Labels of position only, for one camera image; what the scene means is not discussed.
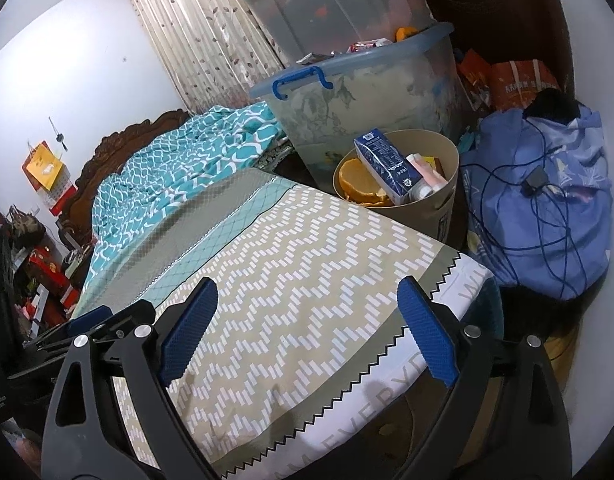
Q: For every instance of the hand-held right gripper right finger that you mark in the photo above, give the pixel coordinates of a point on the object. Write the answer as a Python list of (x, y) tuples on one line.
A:
[(427, 330)]

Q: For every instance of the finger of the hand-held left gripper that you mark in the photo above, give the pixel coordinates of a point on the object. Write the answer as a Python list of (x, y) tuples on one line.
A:
[(89, 319)]

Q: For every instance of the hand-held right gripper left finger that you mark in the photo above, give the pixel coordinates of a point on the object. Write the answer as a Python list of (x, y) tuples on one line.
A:
[(187, 330)]

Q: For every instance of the beige round waste bin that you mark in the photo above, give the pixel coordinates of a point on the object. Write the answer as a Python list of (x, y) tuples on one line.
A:
[(427, 215)]

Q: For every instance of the pink drink bottle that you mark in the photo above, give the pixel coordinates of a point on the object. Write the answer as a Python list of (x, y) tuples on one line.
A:
[(424, 175)]

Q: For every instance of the large orange fruit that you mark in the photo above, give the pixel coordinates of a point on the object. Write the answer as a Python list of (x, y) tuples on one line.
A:
[(354, 180)]

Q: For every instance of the blue patterned packet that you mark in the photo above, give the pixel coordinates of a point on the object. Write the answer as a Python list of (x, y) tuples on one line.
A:
[(387, 165)]

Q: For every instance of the grey metal shelf rack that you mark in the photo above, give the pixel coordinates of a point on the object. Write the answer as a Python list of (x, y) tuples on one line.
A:
[(37, 310)]

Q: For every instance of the red paper bag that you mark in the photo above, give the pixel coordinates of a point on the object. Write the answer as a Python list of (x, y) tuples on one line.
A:
[(52, 275)]

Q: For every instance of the dark wooden nightstand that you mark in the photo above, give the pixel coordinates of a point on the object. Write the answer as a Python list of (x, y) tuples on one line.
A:
[(77, 260)]

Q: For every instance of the brown handbag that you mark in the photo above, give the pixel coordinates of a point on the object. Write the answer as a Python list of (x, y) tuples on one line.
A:
[(27, 230)]

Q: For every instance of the blue printed cloth bundle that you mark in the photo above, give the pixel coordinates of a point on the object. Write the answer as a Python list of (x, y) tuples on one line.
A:
[(512, 240)]

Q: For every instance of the zigzag patterned bed sheet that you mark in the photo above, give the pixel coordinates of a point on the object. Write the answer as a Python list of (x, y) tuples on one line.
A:
[(297, 270)]

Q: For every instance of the teal white patterned quilt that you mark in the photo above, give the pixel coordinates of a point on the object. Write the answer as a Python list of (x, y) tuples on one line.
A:
[(152, 195)]

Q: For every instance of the black charger adapter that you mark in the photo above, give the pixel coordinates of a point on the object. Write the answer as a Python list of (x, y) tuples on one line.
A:
[(536, 180)]

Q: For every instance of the carved wooden headboard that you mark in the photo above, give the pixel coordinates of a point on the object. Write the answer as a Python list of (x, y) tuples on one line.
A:
[(132, 135)]

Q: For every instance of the black cloth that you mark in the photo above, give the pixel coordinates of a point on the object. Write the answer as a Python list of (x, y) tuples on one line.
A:
[(554, 105)]

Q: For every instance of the small orange red carton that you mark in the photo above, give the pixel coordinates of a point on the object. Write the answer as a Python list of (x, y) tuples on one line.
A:
[(474, 75)]

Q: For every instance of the large orange red carton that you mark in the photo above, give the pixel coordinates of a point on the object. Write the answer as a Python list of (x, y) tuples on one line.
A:
[(522, 82)]

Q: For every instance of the red white snack packet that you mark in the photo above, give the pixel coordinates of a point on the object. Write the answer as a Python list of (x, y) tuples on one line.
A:
[(369, 46)]

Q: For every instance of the beige leaf print curtain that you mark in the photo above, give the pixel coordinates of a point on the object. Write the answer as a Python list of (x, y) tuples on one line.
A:
[(197, 35)]

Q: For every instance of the dark brown wooden door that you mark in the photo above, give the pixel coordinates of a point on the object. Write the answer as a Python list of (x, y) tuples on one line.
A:
[(487, 0)]

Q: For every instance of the large clear teal lid box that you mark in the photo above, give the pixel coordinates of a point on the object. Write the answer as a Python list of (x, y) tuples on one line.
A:
[(337, 5)]

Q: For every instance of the red yellow wall calendar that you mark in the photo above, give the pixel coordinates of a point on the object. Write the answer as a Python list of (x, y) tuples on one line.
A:
[(44, 167)]

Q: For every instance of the hanging wall ornament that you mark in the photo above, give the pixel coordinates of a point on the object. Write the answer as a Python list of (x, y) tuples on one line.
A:
[(61, 139)]

